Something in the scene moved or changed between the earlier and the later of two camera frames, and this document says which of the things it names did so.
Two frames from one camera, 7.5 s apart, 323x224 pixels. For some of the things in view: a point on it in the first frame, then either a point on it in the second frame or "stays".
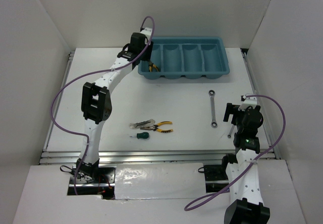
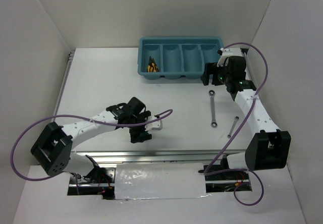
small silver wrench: (229, 135) stays
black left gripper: (147, 57) -> (135, 135)
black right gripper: (234, 111) -> (208, 70)
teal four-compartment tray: (191, 57) stays
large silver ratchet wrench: (214, 124) stays
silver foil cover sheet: (149, 181) stays
